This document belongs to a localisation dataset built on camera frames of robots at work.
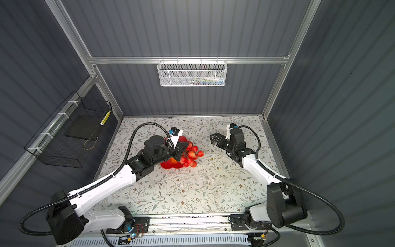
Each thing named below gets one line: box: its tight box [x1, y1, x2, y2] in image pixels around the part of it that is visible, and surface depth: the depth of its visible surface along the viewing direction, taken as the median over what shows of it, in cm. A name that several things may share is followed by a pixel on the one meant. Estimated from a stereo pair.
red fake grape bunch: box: [180, 140, 205, 168], surface depth 78 cm
